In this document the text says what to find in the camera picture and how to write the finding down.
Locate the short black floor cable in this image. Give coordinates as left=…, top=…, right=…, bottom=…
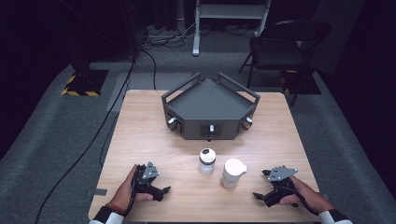
left=141, top=48, right=158, bottom=91

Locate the person's right hand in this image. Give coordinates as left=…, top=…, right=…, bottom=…
left=278, top=164, right=336, bottom=216

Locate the black stand with striped base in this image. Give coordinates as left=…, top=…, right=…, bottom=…
left=60, top=57, right=109, bottom=97

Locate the left hand-held gripper cable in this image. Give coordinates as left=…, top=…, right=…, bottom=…
left=123, top=174, right=138, bottom=217

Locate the person's left hand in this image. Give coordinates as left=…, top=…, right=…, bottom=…
left=108, top=163, right=154, bottom=216

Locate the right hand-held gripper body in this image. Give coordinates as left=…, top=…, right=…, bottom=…
left=263, top=166, right=299, bottom=208

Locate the long black floor cable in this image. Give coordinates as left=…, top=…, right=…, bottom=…
left=34, top=55, right=137, bottom=224

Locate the thin black cable beside table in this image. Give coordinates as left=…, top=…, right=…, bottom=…
left=98, top=111, right=121, bottom=169

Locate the tangle of floor cables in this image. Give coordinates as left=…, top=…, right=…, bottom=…
left=141, top=21, right=198, bottom=49

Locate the hand-held gripper cable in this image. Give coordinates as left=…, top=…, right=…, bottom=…
left=291, top=189, right=319, bottom=217
left=123, top=174, right=138, bottom=217

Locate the white bottle with white cap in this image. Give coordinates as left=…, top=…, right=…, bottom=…
left=220, top=158, right=248, bottom=190

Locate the gray corner rack with drawers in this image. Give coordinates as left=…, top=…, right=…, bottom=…
left=161, top=72, right=262, bottom=141

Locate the small white jar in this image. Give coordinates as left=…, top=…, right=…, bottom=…
left=198, top=147, right=218, bottom=175

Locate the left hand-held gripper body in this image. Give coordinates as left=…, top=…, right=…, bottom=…
left=133, top=161, right=162, bottom=196

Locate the black folding chair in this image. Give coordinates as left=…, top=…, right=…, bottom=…
left=238, top=19, right=332, bottom=107

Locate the white metal stand frame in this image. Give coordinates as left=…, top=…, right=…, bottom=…
left=191, top=0, right=272, bottom=57

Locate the right hand-held gripper cable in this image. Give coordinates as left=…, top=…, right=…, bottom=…
left=291, top=189, right=319, bottom=217

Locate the gray tape strip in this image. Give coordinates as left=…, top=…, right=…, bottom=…
left=86, top=188, right=108, bottom=197

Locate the dark striped floor base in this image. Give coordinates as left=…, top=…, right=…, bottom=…
left=279, top=69, right=322, bottom=96

